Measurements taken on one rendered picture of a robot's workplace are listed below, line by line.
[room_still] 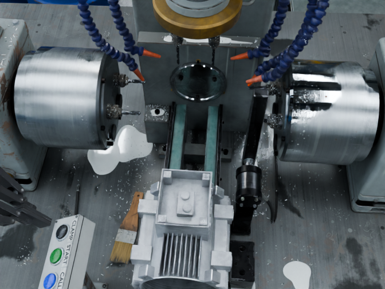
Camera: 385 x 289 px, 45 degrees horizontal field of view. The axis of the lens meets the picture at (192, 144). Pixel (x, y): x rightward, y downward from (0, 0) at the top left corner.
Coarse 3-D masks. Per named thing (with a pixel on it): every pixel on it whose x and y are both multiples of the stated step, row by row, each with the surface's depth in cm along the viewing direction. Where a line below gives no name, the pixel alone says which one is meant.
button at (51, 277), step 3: (48, 276) 88; (51, 276) 87; (54, 276) 87; (45, 279) 88; (48, 279) 87; (51, 279) 87; (54, 279) 87; (45, 282) 87; (48, 282) 87; (51, 282) 86; (54, 282) 86; (45, 285) 87; (48, 285) 86; (51, 285) 86; (45, 288) 87; (48, 288) 86
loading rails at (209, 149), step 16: (176, 112) 129; (208, 112) 129; (176, 128) 126; (208, 128) 126; (160, 144) 135; (176, 144) 123; (192, 144) 132; (208, 144) 123; (176, 160) 120; (192, 160) 132; (208, 160) 120; (224, 160) 133
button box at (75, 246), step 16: (64, 224) 94; (80, 224) 93; (64, 240) 92; (80, 240) 92; (48, 256) 92; (64, 256) 89; (80, 256) 91; (48, 272) 89; (64, 272) 87; (80, 272) 90; (64, 288) 85; (80, 288) 89
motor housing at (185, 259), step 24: (144, 216) 95; (144, 240) 92; (168, 240) 89; (192, 240) 89; (216, 240) 92; (144, 264) 91; (168, 264) 87; (192, 264) 87; (144, 288) 94; (168, 288) 99; (192, 288) 99; (216, 288) 89
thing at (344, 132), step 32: (320, 64) 107; (352, 64) 107; (288, 96) 104; (320, 96) 101; (352, 96) 101; (288, 128) 103; (320, 128) 102; (352, 128) 102; (288, 160) 111; (320, 160) 109; (352, 160) 108
